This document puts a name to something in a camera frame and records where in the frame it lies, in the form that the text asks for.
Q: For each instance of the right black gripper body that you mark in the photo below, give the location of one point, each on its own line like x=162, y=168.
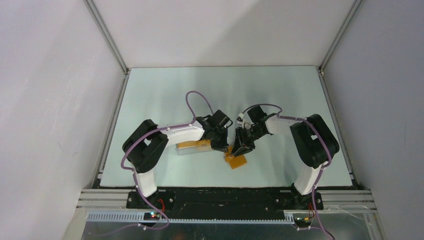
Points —
x=253, y=133

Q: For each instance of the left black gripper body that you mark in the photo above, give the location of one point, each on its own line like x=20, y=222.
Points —
x=220, y=132

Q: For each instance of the gold credit card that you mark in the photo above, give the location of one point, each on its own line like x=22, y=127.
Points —
x=193, y=145

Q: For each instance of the orange card holder wallet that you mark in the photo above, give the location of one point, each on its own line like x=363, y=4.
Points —
x=234, y=161

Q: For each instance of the clear plastic card box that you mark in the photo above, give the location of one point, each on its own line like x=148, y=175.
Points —
x=193, y=148

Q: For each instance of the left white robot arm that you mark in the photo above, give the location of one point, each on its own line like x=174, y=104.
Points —
x=145, y=146

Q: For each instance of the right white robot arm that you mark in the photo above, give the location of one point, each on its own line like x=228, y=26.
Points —
x=315, y=143

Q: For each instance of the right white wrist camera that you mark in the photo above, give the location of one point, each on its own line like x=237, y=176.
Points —
x=240, y=120

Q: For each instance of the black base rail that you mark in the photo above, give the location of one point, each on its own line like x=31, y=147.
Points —
x=226, y=203

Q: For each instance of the grey slotted cable duct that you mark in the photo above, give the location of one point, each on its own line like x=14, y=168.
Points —
x=142, y=217

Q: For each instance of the right aluminium frame post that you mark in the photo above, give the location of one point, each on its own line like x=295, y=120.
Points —
x=330, y=87

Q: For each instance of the aluminium frame post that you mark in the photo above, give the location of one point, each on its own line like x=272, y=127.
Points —
x=330, y=87
x=124, y=69

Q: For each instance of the left aluminium frame post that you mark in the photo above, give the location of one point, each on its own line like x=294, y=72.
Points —
x=124, y=69

